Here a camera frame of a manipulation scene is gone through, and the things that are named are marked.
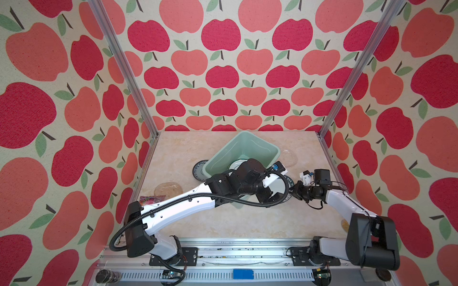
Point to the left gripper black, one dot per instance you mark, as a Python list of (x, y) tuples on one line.
[(263, 197)]

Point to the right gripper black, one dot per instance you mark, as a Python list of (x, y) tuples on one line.
[(296, 189)]

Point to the white plate green clover emblem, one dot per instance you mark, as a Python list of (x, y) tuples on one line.
[(236, 164)]

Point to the small dark patterned plate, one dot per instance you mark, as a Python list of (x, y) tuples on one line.
[(198, 171)]

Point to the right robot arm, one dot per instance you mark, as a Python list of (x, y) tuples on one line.
[(371, 239)]

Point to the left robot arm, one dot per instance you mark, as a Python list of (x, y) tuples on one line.
[(140, 233)]

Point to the mint green plastic bin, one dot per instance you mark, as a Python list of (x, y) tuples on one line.
[(243, 150)]

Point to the clear glass plate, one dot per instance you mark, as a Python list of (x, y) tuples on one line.
[(288, 158)]

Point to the grey box black knob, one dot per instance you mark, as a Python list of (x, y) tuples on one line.
[(375, 275)]

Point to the purple Fox's candy bag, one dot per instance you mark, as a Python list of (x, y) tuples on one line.
[(149, 200)]

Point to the dark cylindrical can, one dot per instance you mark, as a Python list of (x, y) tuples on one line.
[(106, 276)]

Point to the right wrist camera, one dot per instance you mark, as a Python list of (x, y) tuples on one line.
[(307, 177)]

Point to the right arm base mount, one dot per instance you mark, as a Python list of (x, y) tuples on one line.
[(303, 256)]

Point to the blue block on rail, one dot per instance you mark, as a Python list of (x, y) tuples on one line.
[(243, 274)]

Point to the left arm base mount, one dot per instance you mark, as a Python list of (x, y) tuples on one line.
[(186, 256)]

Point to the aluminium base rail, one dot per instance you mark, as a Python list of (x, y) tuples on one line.
[(218, 257)]

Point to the left aluminium frame post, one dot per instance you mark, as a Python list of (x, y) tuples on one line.
[(103, 19)]

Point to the aluminium frame post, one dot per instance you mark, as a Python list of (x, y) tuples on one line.
[(390, 13), (103, 19)]

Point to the right aluminium frame post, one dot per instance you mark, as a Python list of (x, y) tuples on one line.
[(390, 13)]

